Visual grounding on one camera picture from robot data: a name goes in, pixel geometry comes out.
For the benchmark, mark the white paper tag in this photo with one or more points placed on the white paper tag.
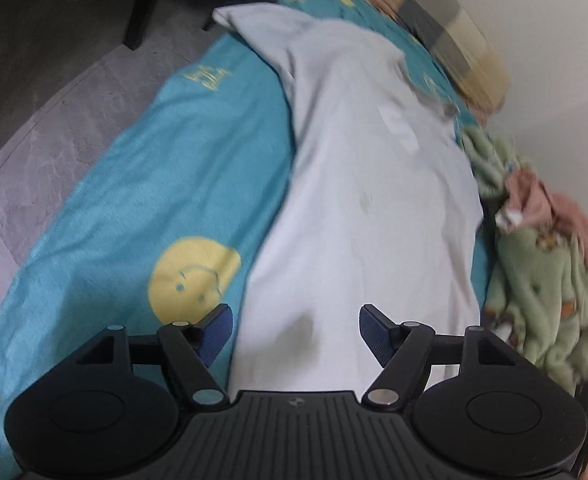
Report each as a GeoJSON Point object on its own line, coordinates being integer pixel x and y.
{"type": "Point", "coordinates": [507, 220]}

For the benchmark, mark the white t-shirt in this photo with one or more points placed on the white t-shirt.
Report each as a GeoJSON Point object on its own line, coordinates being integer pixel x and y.
{"type": "Point", "coordinates": [382, 208]}

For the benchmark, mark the pink fuzzy garment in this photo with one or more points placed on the pink fuzzy garment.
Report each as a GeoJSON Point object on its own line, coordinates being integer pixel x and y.
{"type": "Point", "coordinates": [544, 208]}

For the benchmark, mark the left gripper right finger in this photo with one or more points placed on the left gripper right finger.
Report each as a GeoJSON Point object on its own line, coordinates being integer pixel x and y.
{"type": "Point", "coordinates": [472, 401]}

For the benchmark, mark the green fleece cartoon blanket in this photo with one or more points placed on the green fleece cartoon blanket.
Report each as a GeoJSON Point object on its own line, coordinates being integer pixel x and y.
{"type": "Point", "coordinates": [538, 290]}

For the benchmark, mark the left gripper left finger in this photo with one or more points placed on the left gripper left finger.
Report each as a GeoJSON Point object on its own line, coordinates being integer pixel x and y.
{"type": "Point", "coordinates": [119, 403]}

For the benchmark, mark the teal smiley bed sheet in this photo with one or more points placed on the teal smiley bed sheet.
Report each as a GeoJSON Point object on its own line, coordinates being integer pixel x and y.
{"type": "Point", "coordinates": [169, 222]}

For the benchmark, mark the checkered beige grey pillow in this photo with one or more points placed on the checkered beige grey pillow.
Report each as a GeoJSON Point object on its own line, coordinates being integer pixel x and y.
{"type": "Point", "coordinates": [447, 31]}

